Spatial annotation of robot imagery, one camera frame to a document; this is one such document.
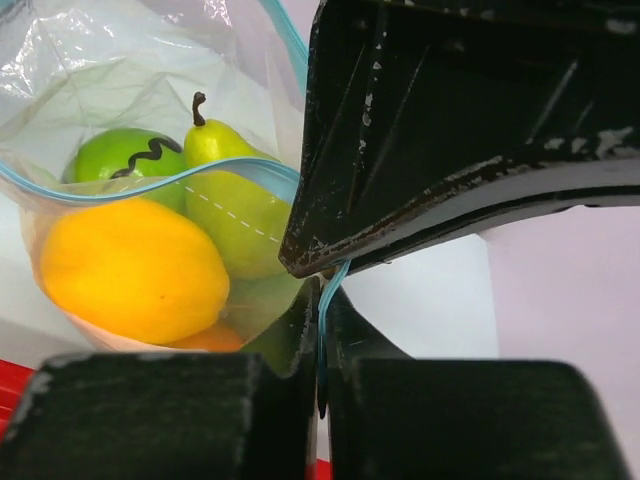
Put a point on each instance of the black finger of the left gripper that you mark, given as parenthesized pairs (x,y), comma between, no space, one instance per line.
(426,121)

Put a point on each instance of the clear zip top bag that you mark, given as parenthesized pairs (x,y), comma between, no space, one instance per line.
(72,68)

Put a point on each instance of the green pear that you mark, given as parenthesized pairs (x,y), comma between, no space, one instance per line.
(244,220)

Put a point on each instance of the yellow lemon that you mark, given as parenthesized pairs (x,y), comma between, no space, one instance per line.
(134,268)

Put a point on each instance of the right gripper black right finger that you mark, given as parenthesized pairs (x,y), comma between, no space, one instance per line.
(395,417)

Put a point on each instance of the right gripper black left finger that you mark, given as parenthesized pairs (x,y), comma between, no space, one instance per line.
(175,415)

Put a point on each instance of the green guava black stripe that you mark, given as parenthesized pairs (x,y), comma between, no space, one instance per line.
(123,159)

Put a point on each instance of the orange papaya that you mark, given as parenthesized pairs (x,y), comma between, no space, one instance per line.
(218,338)

